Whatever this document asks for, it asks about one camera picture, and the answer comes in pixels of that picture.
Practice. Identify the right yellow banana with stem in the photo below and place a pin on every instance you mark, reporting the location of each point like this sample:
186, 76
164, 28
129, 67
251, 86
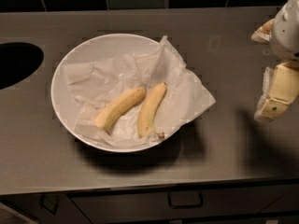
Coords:
146, 116

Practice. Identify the grey cabinet door with handle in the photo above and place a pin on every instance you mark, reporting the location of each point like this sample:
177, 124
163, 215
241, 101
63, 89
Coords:
50, 208

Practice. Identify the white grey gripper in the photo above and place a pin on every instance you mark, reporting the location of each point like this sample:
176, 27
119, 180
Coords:
287, 32

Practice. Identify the grey drawer with black handle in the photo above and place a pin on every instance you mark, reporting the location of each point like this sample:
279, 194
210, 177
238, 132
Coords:
171, 204

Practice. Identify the white round bowl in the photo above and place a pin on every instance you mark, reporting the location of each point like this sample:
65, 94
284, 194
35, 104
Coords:
64, 106

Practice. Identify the white crumpled paper sheet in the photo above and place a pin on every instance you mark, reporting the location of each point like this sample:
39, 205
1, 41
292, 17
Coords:
103, 69

